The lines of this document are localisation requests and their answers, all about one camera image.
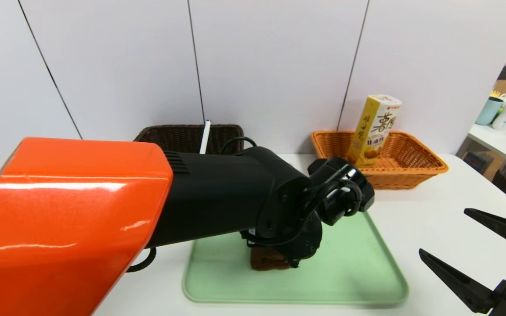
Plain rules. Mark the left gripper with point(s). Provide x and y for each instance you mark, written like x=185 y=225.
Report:
x=305 y=239

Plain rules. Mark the brown towel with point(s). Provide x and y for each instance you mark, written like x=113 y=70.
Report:
x=266 y=262

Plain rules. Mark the yellow potato chips box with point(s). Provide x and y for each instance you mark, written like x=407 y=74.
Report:
x=374 y=131

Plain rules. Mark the white marker pen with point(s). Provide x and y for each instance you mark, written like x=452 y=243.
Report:
x=204 y=138

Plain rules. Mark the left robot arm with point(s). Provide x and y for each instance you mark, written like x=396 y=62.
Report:
x=103 y=228

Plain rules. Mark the orange wicker basket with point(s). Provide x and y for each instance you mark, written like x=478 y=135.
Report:
x=411 y=175

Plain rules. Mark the dark brown wicker basket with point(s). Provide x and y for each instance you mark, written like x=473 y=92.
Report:
x=178 y=140

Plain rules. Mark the light green plastic tray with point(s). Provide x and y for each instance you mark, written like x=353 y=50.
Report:
x=358 y=272

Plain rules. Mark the white side table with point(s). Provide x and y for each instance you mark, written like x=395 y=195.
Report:
x=503 y=147

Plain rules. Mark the teal cup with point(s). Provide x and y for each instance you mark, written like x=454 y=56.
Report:
x=488 y=112

